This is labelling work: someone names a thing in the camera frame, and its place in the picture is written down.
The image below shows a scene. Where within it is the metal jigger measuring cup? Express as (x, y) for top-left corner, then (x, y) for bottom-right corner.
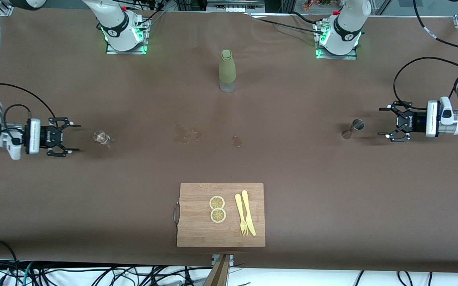
(341, 119), (365, 140)

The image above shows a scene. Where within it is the brown table cover sheet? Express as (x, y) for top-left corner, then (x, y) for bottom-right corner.
(0, 7), (458, 274)

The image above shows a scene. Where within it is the olive green drink bottle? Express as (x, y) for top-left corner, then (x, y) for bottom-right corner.
(219, 49), (237, 93)

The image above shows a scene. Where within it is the yellow plastic knife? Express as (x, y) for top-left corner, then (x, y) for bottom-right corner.
(241, 190), (256, 236)

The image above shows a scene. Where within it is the yellow plastic fork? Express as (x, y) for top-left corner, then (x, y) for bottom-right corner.
(235, 193), (249, 237)

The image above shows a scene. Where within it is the white power strip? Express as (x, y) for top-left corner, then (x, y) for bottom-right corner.
(207, 0), (265, 13)

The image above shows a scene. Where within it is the wooden beam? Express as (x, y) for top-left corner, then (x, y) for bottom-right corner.
(204, 255), (231, 286)

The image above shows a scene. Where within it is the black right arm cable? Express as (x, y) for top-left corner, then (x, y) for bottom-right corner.
(0, 83), (56, 145)

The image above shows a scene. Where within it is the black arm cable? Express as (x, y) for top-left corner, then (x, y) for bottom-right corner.
(393, 0), (458, 116)
(0, 83), (56, 145)

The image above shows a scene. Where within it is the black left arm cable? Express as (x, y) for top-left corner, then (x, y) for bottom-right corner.
(393, 0), (458, 116)

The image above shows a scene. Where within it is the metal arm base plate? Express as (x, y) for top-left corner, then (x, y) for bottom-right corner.
(316, 48), (357, 60)
(106, 42), (148, 55)

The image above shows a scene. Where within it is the teal floor cable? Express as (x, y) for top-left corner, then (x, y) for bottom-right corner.
(22, 262), (35, 286)

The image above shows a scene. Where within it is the black cable on table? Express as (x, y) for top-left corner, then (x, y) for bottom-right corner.
(243, 12), (325, 36)

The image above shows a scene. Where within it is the wooden cutting board with handle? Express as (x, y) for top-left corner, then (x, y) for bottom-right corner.
(173, 182), (266, 248)

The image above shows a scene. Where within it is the metal bracket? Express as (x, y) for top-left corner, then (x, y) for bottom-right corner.
(212, 254), (234, 267)

